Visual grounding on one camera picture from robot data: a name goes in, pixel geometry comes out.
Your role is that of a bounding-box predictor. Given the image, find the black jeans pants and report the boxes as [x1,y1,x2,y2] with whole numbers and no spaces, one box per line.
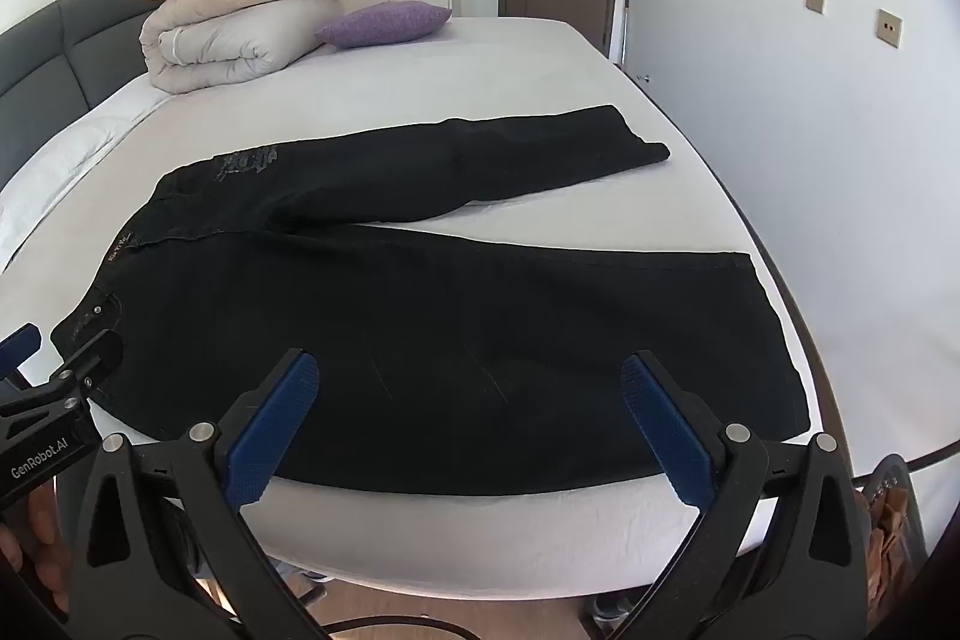
[52,106,809,495]

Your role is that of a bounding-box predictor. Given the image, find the person left hand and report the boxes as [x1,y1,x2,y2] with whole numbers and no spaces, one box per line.
[2,481,71,614]

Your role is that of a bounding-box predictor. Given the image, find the white flat pillow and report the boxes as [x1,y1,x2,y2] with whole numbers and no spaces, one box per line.
[0,74,172,269]

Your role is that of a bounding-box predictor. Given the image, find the white bed mattress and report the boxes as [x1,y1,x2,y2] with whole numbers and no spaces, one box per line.
[0,14,835,600]

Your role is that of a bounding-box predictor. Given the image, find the dark grey headboard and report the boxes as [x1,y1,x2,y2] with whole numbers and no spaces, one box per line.
[0,0,158,182]

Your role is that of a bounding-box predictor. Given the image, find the folded beige duvet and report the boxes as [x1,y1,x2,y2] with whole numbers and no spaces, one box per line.
[140,0,347,94]

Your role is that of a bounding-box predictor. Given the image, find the purple pillow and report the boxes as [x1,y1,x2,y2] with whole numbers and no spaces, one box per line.
[317,0,452,49]

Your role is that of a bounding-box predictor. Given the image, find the near wall socket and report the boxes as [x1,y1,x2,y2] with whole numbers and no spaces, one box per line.
[875,10,903,49]

